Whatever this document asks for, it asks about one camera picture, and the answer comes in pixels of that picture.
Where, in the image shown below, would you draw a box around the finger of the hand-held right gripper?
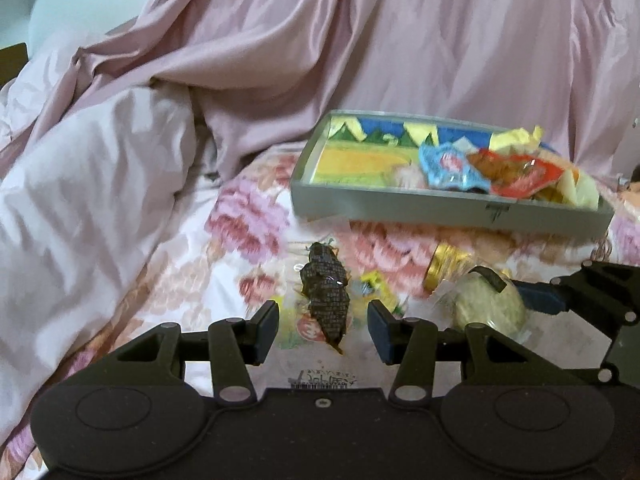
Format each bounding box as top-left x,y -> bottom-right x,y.
514,260 -> 640,386
470,265 -> 510,292

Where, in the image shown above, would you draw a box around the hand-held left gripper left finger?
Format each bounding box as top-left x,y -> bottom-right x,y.
50,300 -> 280,407

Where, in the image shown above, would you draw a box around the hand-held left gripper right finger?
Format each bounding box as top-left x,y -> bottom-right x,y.
367,300 -> 596,407

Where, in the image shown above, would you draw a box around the round rice cracker packet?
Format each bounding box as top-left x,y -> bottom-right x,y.
432,266 -> 528,333

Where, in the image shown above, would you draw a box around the dark snack clear printed packet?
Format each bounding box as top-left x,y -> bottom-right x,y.
282,239 -> 406,391

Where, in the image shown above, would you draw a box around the orange snack packet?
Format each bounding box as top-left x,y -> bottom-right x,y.
467,147 -> 563,201

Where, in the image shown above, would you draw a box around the grey box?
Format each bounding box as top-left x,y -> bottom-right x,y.
290,109 -> 616,237

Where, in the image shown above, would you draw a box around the blue snack packet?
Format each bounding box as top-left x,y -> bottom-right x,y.
417,141 -> 488,193

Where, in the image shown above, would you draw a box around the gold foil candy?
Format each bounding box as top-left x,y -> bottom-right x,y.
422,242 -> 476,293

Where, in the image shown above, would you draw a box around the floral bedsheet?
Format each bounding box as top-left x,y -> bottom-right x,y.
0,142 -> 640,461

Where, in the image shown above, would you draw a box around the yellow snack packets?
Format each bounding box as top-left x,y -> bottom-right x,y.
487,125 -> 601,211

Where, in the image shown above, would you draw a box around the pale pink quilt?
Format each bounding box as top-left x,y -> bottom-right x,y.
0,80 -> 221,456

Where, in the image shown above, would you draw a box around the pink curtain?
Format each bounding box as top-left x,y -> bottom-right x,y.
10,0 -> 640,186

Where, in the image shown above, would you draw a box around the wooden headboard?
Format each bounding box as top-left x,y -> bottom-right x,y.
0,42 -> 28,86

